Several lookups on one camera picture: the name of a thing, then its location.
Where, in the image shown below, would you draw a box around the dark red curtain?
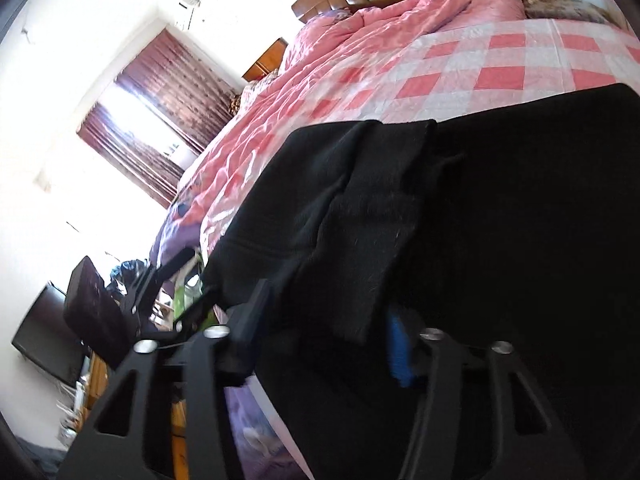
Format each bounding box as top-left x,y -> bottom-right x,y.
76,29 -> 242,209

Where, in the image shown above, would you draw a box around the white air conditioner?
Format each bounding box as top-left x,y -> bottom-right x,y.
176,0 -> 207,30

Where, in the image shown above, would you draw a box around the brown patterned pillow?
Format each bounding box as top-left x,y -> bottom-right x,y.
227,76 -> 282,117

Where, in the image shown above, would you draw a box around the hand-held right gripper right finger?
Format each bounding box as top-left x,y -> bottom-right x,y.
389,314 -> 587,480

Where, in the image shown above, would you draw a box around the pink checked bed sheet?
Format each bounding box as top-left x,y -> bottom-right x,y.
310,16 -> 640,128

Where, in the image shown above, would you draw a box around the green bag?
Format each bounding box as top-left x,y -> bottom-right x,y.
175,252 -> 210,322

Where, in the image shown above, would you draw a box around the wooden television cabinet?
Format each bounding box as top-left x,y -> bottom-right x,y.
75,347 -> 112,417

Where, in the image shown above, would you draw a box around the pink quilt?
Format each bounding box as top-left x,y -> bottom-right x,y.
150,0 -> 525,266

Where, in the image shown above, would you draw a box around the black pants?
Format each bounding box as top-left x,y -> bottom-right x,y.
199,82 -> 640,480

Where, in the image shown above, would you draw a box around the wooden side cabinet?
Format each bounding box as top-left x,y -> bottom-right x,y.
242,37 -> 291,82

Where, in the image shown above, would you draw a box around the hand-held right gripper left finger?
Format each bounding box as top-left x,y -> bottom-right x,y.
56,279 -> 274,480

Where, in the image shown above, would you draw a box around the black television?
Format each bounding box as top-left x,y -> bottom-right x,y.
12,282 -> 90,387

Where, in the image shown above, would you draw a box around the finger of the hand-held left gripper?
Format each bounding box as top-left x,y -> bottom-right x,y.
142,284 -> 223,341
120,246 -> 197,328

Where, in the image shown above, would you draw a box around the nightstand with floral cloth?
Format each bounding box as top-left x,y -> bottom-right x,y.
524,0 -> 623,26

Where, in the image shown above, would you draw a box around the purple cloth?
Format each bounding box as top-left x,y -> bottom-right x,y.
149,199 -> 313,480

